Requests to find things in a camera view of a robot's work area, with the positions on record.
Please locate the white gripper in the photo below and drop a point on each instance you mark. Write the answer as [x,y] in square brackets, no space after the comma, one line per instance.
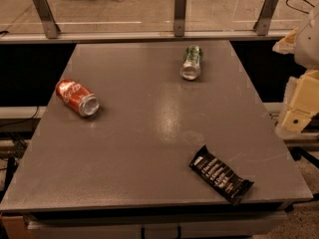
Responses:
[308,45]

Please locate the red coke can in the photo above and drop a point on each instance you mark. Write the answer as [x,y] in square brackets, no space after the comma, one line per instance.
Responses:
[77,97]

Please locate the green soda can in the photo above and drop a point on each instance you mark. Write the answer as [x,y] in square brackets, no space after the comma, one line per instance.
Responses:
[190,69]

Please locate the black snack bar wrapper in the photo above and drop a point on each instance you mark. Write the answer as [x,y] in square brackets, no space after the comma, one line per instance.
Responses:
[220,176]

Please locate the right metal bracket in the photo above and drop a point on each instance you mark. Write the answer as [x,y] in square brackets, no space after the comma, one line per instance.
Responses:
[262,25]

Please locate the metal bracket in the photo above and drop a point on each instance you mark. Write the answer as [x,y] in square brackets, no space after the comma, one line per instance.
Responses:
[262,25]
[50,27]
[179,17]

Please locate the middle metal bracket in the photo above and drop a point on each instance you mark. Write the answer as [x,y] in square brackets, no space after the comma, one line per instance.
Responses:
[179,17]

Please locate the left metal bracket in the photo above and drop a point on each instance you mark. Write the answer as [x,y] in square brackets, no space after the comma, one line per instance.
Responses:
[50,27]

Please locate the metal rail bar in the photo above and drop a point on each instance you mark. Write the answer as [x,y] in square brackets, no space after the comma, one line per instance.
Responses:
[31,38]

